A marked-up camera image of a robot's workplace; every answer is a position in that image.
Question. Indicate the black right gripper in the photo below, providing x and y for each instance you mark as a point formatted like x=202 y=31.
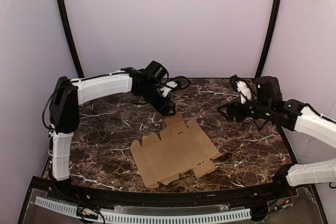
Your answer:
x=235 y=111

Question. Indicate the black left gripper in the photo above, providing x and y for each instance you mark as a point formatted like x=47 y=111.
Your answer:
x=165 y=104

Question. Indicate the brown cardboard box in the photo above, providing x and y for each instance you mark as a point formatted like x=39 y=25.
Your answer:
x=180 y=148

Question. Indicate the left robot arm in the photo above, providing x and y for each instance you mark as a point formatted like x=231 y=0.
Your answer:
x=69 y=94

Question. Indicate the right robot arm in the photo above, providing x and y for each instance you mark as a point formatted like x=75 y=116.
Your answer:
x=265 y=102

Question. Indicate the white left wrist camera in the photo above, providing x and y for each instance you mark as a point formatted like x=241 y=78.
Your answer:
x=167 y=88

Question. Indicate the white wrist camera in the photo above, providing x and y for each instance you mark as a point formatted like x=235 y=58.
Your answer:
x=242 y=87
x=167 y=88

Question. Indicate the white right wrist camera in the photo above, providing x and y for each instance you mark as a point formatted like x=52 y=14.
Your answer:
x=242 y=87

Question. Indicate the black front table rail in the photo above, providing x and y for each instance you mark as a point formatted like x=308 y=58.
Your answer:
x=248 y=197

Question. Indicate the white slotted cable duct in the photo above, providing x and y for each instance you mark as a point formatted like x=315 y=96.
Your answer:
x=132 y=214

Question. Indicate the black right frame post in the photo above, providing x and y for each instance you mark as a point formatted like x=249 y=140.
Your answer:
x=268 y=38

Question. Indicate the black frame post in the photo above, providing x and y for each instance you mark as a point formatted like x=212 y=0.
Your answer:
x=69 y=38
x=268 y=38

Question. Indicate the black left frame post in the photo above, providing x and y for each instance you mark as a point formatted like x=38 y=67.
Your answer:
x=69 y=38

